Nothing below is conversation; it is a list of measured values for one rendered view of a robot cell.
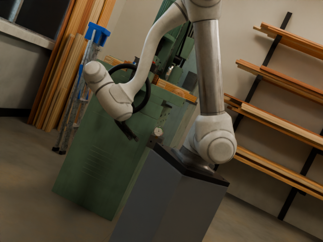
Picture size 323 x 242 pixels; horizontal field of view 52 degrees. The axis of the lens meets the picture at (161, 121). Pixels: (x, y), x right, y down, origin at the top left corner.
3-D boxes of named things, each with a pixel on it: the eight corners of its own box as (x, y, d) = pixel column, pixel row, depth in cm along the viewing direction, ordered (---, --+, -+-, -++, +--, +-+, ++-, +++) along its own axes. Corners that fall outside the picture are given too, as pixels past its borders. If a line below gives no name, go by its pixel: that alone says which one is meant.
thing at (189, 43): (176, 54, 232) (184, 35, 230) (177, 56, 241) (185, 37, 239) (186, 59, 231) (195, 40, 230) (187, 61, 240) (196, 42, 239)
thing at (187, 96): (103, 61, 220) (105, 55, 220) (104, 61, 222) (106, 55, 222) (194, 102, 214) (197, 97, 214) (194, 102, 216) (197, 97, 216)
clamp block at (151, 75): (123, 76, 194) (130, 62, 193) (128, 78, 207) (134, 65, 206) (146, 86, 192) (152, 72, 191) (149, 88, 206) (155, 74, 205)
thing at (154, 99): (102, 78, 205) (105, 72, 205) (112, 81, 226) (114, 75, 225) (160, 105, 201) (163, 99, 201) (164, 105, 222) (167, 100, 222)
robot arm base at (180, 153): (220, 178, 159) (226, 168, 159) (183, 163, 150) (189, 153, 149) (203, 162, 176) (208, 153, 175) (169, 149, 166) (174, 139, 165)
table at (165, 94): (87, 65, 196) (91, 55, 195) (102, 70, 226) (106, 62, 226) (179, 107, 190) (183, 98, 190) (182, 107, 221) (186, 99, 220)
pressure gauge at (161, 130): (150, 136, 196) (155, 124, 196) (151, 136, 200) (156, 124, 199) (159, 141, 196) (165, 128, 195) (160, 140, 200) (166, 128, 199)
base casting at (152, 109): (93, 90, 206) (99, 77, 205) (117, 93, 263) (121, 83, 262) (158, 120, 202) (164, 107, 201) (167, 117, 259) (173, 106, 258)
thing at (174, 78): (164, 79, 232) (171, 63, 231) (165, 80, 239) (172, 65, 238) (176, 85, 231) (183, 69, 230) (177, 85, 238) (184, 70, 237)
